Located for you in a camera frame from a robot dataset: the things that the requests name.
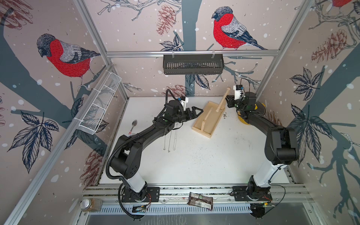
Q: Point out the white mesh wall shelf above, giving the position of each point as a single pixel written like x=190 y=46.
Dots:
x=90 y=123

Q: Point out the metal spoon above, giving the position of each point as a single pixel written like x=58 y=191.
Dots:
x=134 y=123

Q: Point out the wooden jewelry display stand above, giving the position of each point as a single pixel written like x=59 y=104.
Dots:
x=207 y=122

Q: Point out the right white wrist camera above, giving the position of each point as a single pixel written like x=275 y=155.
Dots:
x=238 y=92

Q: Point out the dark snack wrapper packet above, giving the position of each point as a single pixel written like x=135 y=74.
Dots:
x=201 y=201

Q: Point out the glass jar with metal lid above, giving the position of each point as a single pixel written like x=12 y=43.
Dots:
x=91 y=205

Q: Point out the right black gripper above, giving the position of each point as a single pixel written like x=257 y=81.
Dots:
x=231 y=102

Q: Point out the small electronics board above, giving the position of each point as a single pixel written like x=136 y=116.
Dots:
x=136 y=209

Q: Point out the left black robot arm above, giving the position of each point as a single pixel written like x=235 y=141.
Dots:
x=124 y=161

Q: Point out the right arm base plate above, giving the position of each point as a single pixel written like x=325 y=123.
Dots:
x=245 y=193

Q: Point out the black round fixture under rail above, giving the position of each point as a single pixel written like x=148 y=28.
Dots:
x=257 y=210

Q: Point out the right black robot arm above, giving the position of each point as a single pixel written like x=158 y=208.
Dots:
x=280 y=149

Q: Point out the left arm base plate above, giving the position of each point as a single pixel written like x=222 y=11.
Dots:
x=151 y=195

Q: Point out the yellow pot with black lid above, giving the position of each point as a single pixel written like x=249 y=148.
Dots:
x=259 y=108

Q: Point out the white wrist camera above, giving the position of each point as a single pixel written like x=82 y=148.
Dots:
x=238 y=92
x=183 y=100

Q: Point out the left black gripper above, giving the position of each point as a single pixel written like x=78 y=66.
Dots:
x=193 y=116

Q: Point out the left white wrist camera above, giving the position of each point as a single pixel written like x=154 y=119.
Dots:
x=183 y=100

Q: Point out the black hanging wire basket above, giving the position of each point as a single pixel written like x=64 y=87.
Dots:
x=193 y=64

